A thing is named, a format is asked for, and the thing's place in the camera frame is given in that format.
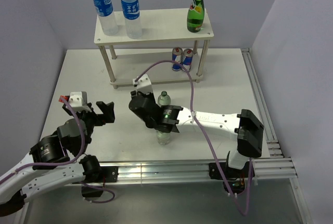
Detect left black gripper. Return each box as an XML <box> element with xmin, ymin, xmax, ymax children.
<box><xmin>64</xmin><ymin>100</ymin><xmax>115</xmax><ymax>153</ymax></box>

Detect pocari sweat bottle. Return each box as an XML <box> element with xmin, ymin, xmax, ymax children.
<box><xmin>121</xmin><ymin>0</ymin><xmax>142</xmax><ymax>39</ymax></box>
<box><xmin>93</xmin><ymin>0</ymin><xmax>118</xmax><ymax>36</ymax></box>

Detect green glass bottle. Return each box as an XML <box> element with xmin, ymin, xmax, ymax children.
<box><xmin>187</xmin><ymin>0</ymin><xmax>205</xmax><ymax>33</ymax></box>

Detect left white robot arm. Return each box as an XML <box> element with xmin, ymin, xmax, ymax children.
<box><xmin>1</xmin><ymin>101</ymin><xmax>115</xmax><ymax>217</ymax></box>

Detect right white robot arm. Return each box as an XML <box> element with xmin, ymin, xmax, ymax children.
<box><xmin>129</xmin><ymin>91</ymin><xmax>264</xmax><ymax>179</ymax></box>

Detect beige two-tier shelf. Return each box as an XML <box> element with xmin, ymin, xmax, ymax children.
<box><xmin>94</xmin><ymin>8</ymin><xmax>214</xmax><ymax>89</ymax></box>

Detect rear clear glass bottle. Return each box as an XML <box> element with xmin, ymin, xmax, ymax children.
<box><xmin>157</xmin><ymin>91</ymin><xmax>171</xmax><ymax>107</ymax></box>

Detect clear glass bottle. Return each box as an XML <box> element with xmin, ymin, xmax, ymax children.
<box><xmin>157</xmin><ymin>131</ymin><xmax>171</xmax><ymax>146</ymax></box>
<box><xmin>157</xmin><ymin>91</ymin><xmax>171</xmax><ymax>107</ymax></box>

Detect front clear glass bottle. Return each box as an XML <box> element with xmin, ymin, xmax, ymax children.
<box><xmin>157</xmin><ymin>131</ymin><xmax>171</xmax><ymax>146</ymax></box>

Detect left red bull can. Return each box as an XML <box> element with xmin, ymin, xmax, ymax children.
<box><xmin>172</xmin><ymin>47</ymin><xmax>183</xmax><ymax>71</ymax></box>

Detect red bull can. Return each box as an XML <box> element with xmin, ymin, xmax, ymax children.
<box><xmin>172</xmin><ymin>47</ymin><xmax>183</xmax><ymax>71</ymax></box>
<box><xmin>182</xmin><ymin>48</ymin><xmax>194</xmax><ymax>71</ymax></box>

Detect right red bull can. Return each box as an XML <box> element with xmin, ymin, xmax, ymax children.
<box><xmin>182</xmin><ymin>48</ymin><xmax>194</xmax><ymax>71</ymax></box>

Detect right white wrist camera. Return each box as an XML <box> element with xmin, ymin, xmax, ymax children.
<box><xmin>132</xmin><ymin>74</ymin><xmax>153</xmax><ymax>95</ymax></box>

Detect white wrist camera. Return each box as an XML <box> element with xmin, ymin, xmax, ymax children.
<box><xmin>59</xmin><ymin>91</ymin><xmax>92</xmax><ymax>113</ymax></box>
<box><xmin>132</xmin><ymin>74</ymin><xmax>153</xmax><ymax>95</ymax></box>

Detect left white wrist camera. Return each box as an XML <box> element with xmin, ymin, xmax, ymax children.
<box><xmin>59</xmin><ymin>91</ymin><xmax>92</xmax><ymax>113</ymax></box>

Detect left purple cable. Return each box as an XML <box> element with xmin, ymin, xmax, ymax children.
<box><xmin>0</xmin><ymin>98</ymin><xmax>116</xmax><ymax>204</ymax></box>

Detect purple cable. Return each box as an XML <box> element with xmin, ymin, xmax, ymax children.
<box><xmin>0</xmin><ymin>98</ymin><xmax>116</xmax><ymax>204</ymax></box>
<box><xmin>135</xmin><ymin>60</ymin><xmax>254</xmax><ymax>217</ymax></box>

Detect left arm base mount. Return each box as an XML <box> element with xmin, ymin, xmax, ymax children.
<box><xmin>81</xmin><ymin>166</ymin><xmax>119</xmax><ymax>200</ymax></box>

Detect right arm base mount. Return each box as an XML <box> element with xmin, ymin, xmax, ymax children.
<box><xmin>209</xmin><ymin>162</ymin><xmax>250</xmax><ymax>194</ymax></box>

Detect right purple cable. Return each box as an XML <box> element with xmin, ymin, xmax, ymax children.
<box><xmin>135</xmin><ymin>60</ymin><xmax>254</xmax><ymax>217</ymax></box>

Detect aluminium frame rail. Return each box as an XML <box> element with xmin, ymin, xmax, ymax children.
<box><xmin>12</xmin><ymin>48</ymin><xmax>313</xmax><ymax>224</ymax></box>

